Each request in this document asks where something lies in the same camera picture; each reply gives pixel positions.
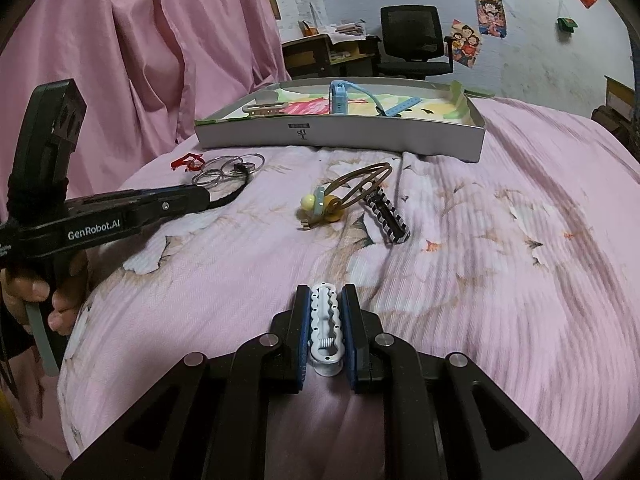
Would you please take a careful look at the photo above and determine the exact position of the white plastic hair clip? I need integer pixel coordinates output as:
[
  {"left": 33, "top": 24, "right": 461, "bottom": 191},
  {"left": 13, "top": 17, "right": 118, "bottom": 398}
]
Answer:
[{"left": 308, "top": 282, "right": 345, "bottom": 377}]

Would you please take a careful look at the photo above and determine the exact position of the red braided bead bracelet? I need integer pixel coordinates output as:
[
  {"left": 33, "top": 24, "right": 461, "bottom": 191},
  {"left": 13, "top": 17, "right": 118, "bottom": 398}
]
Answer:
[{"left": 169, "top": 150, "right": 207, "bottom": 174}]

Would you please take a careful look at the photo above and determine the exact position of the black hair tie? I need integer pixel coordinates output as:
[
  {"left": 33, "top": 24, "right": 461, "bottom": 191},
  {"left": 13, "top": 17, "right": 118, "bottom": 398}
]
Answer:
[{"left": 207, "top": 160, "right": 253, "bottom": 210}]

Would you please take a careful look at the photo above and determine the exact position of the person's left hand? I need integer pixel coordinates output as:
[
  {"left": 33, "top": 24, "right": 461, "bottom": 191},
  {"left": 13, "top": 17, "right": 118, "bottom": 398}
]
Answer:
[{"left": 1, "top": 252, "right": 88, "bottom": 336}]

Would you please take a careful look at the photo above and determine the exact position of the small silver bangle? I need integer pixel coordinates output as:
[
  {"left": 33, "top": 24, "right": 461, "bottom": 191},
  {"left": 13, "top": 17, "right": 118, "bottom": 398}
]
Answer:
[{"left": 191, "top": 169, "right": 222, "bottom": 188}]

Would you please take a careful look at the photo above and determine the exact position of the black white striped hair clip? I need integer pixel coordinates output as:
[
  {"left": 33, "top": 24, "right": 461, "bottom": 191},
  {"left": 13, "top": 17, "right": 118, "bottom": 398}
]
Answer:
[{"left": 364, "top": 188, "right": 410, "bottom": 245}]

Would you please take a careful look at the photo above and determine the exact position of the pink curtain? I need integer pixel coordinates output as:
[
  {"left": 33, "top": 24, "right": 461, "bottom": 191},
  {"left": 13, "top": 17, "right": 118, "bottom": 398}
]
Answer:
[{"left": 1, "top": 0, "right": 286, "bottom": 196}]

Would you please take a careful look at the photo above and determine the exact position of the pink floral bed sheet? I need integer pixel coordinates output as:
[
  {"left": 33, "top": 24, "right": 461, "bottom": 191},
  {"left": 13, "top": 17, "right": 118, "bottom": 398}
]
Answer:
[{"left": 58, "top": 99, "right": 639, "bottom": 479}]

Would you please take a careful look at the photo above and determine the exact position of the blue kids smartwatch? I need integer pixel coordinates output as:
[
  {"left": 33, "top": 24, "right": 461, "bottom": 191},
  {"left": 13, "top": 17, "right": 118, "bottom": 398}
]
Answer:
[{"left": 328, "top": 80, "right": 422, "bottom": 117}]

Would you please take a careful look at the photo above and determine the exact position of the wooden desk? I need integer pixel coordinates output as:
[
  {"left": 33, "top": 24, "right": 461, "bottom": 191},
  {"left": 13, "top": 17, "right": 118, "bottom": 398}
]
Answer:
[{"left": 282, "top": 34, "right": 381, "bottom": 79}]

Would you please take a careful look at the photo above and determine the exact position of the white shallow cardboard box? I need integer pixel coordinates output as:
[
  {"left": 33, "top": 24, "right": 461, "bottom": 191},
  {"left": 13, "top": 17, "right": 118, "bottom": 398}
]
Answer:
[{"left": 195, "top": 77, "right": 485, "bottom": 162}]

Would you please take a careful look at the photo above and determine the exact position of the colourful floral paper liner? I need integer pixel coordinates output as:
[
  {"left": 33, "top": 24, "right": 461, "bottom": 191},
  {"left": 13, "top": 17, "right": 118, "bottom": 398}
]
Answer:
[{"left": 197, "top": 80, "right": 473, "bottom": 126}]

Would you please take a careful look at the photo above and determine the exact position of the black office chair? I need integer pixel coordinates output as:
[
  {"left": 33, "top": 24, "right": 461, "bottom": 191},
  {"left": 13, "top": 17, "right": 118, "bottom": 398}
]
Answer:
[{"left": 373, "top": 4, "right": 454, "bottom": 80}]

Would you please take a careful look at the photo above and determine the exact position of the family cartoon poster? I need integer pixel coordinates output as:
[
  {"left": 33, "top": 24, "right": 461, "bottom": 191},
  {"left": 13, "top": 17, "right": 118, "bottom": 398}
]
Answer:
[{"left": 450, "top": 20, "right": 482, "bottom": 68}]

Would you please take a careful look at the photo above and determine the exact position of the green hanging pouch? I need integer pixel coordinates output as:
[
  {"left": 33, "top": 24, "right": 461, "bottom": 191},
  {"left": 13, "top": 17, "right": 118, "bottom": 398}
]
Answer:
[{"left": 556, "top": 18, "right": 578, "bottom": 35}]

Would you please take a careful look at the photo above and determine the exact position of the silver bangle ring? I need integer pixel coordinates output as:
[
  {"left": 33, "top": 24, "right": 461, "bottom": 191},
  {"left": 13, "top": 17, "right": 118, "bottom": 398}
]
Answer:
[
  {"left": 234, "top": 152, "right": 266, "bottom": 174},
  {"left": 203, "top": 155, "right": 241, "bottom": 177}
]

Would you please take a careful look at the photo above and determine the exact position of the cartoon poster on wall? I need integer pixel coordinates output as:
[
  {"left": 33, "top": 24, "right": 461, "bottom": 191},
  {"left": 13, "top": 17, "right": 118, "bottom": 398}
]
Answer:
[{"left": 475, "top": 0, "right": 508, "bottom": 39}]

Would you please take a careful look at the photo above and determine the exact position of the cardboard box by wall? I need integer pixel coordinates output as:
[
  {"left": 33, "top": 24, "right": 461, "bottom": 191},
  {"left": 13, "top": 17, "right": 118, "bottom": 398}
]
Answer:
[{"left": 605, "top": 76, "right": 636, "bottom": 122}]

